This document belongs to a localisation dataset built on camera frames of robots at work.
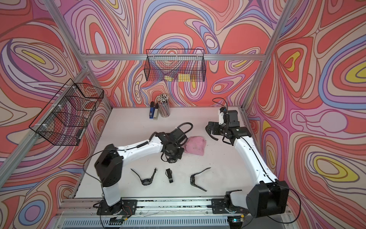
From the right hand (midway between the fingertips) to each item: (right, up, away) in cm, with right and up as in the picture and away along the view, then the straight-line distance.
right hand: (215, 130), depth 81 cm
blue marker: (-45, +14, +33) cm, 58 cm away
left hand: (-19, -16, +3) cm, 25 cm away
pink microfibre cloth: (-11, -11, +11) cm, 19 cm away
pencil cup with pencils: (-34, +18, +21) cm, 43 cm away
